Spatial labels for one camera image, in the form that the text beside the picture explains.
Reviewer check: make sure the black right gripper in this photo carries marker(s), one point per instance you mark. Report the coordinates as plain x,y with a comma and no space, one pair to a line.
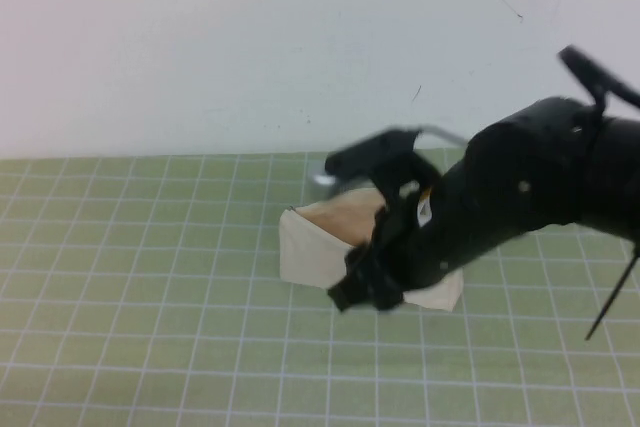
440,237

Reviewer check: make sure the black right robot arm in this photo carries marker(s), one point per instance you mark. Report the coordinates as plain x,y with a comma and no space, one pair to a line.
560,172

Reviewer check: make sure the cream canvas pencil case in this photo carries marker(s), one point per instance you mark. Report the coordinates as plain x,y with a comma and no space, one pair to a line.
310,252

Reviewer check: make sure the green grid cutting mat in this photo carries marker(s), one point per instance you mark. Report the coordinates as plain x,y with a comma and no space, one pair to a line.
150,297

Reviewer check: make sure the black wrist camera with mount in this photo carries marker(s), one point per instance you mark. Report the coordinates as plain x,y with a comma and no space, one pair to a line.
372,154

